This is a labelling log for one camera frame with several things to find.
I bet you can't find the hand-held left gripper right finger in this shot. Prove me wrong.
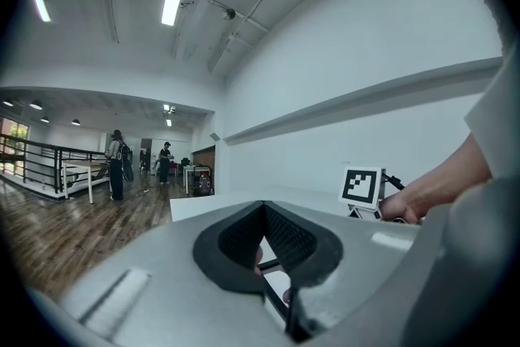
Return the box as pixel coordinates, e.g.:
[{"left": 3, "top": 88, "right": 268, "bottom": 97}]
[{"left": 263, "top": 201, "right": 345, "bottom": 289}]

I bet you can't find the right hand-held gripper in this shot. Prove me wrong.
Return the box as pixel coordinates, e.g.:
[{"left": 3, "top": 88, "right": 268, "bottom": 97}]
[{"left": 337, "top": 166, "right": 388, "bottom": 221}]

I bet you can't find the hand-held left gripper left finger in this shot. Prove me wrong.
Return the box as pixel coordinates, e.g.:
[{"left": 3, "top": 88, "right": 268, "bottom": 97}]
[{"left": 193, "top": 200, "right": 267, "bottom": 294}]

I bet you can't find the black picture frame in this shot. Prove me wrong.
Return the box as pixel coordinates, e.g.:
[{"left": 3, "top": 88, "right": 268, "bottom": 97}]
[{"left": 253, "top": 236, "right": 323, "bottom": 343}]

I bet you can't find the person's right forearm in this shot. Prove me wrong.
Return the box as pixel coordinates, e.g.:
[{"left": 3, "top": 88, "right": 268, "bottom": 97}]
[{"left": 392, "top": 132, "right": 495, "bottom": 213}]

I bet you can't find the person's right hand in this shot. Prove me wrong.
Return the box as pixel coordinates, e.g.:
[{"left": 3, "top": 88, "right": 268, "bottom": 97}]
[{"left": 380, "top": 193, "right": 424, "bottom": 225}]

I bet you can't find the small white table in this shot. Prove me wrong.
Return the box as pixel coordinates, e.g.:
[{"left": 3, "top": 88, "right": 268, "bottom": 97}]
[{"left": 181, "top": 165, "right": 200, "bottom": 195}]

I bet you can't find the person's white shirt sleeve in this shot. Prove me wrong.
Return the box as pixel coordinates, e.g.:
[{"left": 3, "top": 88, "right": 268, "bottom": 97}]
[{"left": 463, "top": 42, "right": 520, "bottom": 192}]

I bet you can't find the white table with wooden top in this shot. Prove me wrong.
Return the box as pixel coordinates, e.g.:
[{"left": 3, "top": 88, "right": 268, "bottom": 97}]
[{"left": 61, "top": 158, "right": 111, "bottom": 205}]

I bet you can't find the black metal railing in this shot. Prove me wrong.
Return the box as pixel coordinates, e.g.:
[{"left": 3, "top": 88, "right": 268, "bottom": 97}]
[{"left": 0, "top": 132, "right": 107, "bottom": 194}]

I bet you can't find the white ceiling pipe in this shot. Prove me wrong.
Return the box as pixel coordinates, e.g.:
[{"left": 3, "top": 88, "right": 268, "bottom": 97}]
[{"left": 184, "top": 0, "right": 270, "bottom": 34}]

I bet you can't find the window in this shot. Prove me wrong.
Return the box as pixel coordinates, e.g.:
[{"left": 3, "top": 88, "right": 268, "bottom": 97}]
[{"left": 0, "top": 117, "right": 30, "bottom": 176}]

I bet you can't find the grey wall ledge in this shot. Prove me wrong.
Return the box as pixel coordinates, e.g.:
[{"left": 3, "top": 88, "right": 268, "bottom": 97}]
[{"left": 222, "top": 55, "right": 505, "bottom": 145}]

